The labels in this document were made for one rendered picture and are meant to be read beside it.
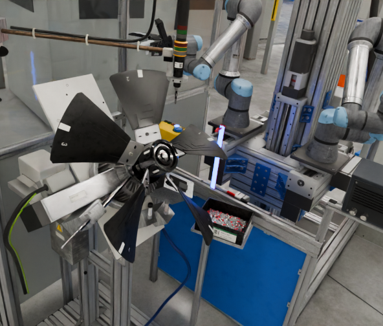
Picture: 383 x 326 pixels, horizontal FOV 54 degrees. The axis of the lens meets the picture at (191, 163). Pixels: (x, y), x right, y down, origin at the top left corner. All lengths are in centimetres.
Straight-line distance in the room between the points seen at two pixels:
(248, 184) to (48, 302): 133
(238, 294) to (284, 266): 37
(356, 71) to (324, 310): 154
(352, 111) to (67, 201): 108
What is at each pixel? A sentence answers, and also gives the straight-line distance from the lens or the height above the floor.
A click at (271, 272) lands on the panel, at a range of 187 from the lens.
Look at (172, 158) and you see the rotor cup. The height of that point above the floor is 121.
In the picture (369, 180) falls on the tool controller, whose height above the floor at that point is 123.
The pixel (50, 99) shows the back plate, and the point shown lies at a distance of 147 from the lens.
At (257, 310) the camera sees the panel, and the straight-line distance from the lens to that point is 207.
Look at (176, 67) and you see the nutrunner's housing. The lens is 126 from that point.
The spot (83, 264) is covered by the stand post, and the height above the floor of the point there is 52.
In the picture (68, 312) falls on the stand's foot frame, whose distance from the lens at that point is 229.
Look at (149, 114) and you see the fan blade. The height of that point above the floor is 131.
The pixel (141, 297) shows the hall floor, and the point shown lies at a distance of 242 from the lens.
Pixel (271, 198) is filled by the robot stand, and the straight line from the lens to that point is 207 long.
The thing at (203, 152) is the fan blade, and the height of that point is 117.
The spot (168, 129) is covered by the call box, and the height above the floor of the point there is 107.
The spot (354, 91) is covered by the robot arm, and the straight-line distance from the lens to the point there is 160.
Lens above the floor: 183
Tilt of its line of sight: 29 degrees down
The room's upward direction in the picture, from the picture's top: 7 degrees clockwise
